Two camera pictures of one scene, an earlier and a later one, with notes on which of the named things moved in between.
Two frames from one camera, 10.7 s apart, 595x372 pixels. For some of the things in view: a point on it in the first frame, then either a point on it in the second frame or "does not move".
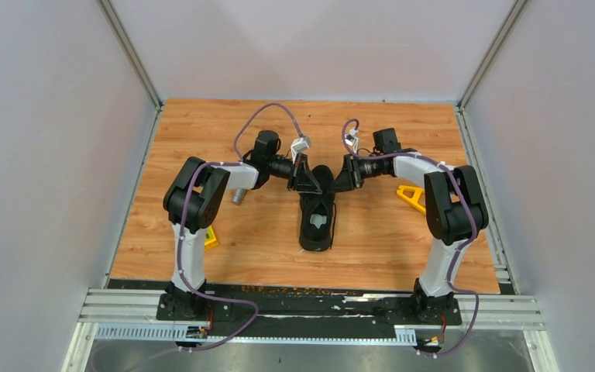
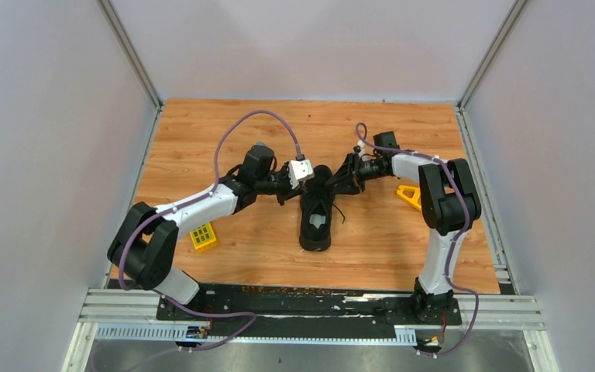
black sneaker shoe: x=317 y=212 does not move
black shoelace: x=335 y=224 -> x=340 y=210
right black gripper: x=349 y=177 does not move
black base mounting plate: x=289 y=308 does not move
